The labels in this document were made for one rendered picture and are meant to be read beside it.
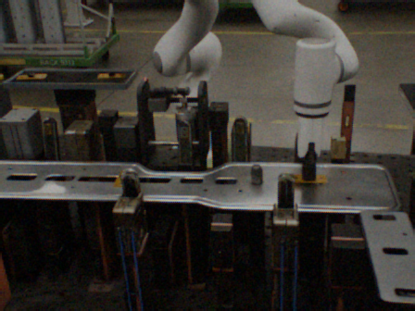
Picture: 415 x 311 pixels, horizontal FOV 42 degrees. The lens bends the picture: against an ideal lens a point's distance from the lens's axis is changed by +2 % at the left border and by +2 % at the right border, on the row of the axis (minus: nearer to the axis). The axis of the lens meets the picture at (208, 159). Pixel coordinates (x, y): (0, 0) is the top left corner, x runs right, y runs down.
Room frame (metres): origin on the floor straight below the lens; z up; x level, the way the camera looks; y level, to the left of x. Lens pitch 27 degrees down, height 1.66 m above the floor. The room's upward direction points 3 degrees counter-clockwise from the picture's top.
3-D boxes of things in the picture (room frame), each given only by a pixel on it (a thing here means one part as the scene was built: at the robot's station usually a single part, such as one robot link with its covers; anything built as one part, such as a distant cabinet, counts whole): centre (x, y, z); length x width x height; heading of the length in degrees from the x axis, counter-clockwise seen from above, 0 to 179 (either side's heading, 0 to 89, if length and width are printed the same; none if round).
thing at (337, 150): (1.26, -0.34, 0.88); 0.04 x 0.04 x 0.36; 82
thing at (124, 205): (1.03, 0.18, 0.87); 0.12 x 0.09 x 0.35; 172
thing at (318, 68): (1.15, -0.25, 1.29); 0.09 x 0.08 x 0.13; 122
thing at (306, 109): (1.15, -0.24, 1.21); 0.09 x 0.08 x 0.03; 172
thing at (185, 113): (1.40, 0.09, 0.94); 0.18 x 0.13 x 0.49; 82
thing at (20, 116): (1.43, 0.52, 0.90); 0.13 x 0.10 x 0.41; 172
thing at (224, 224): (1.00, -0.03, 0.84); 0.11 x 0.08 x 0.29; 172
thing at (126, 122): (1.41, 0.22, 0.89); 0.13 x 0.11 x 0.38; 172
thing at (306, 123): (1.15, -0.24, 1.14); 0.10 x 0.07 x 0.11; 172
